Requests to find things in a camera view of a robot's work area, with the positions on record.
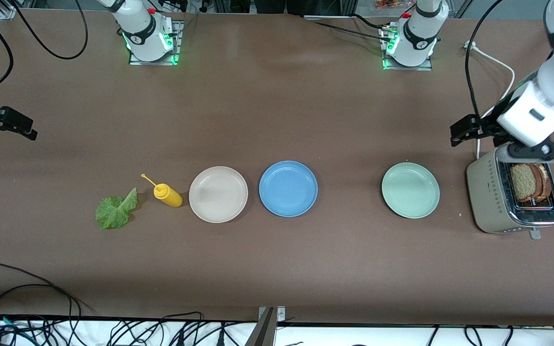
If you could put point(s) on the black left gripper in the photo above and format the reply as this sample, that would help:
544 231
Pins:
487 126

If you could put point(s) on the brown bread slice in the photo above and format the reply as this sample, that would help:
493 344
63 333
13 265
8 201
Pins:
546 185
523 182

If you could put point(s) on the green lettuce leaf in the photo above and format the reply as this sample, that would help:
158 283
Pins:
113 214

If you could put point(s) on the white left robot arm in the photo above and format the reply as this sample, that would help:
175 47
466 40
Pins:
416 38

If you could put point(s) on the green plate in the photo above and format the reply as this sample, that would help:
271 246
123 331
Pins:
410 190

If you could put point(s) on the blue plate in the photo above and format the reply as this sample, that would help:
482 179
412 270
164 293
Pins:
288 189

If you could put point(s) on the beige plate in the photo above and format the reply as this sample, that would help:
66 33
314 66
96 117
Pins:
218 194

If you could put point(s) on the silver beige toaster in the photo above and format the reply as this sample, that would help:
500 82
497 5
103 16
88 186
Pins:
486 192

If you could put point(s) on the orange packaged item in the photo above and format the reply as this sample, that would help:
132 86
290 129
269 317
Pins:
392 4

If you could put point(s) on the yellow mustard squeeze bottle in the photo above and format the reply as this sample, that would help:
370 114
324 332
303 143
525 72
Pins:
169 196

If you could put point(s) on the grey aluminium bar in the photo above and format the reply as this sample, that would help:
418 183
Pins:
262 331

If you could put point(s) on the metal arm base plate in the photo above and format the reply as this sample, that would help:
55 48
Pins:
154 63
407 68

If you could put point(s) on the metal table edge bracket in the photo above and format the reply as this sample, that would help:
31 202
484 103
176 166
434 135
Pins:
279 315

